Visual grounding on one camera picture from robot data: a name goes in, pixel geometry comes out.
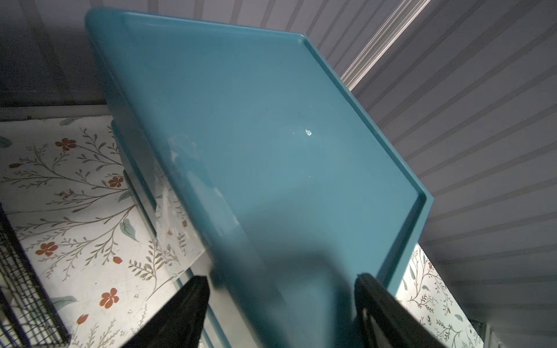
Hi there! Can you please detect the black wire desk rack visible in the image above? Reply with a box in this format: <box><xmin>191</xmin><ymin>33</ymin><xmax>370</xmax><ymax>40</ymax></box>
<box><xmin>1</xmin><ymin>212</ymin><xmax>70</xmax><ymax>347</ymax></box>

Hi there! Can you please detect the clear adhesive tape strip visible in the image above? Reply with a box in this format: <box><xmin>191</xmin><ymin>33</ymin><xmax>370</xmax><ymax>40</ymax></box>
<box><xmin>153</xmin><ymin>159</ymin><xmax>205</xmax><ymax>278</ymax></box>

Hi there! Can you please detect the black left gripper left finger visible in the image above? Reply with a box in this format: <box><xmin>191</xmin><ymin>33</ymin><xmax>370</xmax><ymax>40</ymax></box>
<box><xmin>123</xmin><ymin>275</ymin><xmax>210</xmax><ymax>348</ymax></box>

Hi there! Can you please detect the teal two-drawer cabinet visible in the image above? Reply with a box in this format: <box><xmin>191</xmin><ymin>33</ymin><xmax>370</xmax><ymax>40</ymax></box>
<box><xmin>85</xmin><ymin>7</ymin><xmax>433</xmax><ymax>347</ymax></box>

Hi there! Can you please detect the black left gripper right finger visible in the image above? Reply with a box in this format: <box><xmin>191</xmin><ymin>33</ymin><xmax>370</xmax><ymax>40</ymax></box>
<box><xmin>354</xmin><ymin>273</ymin><xmax>444</xmax><ymax>347</ymax></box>

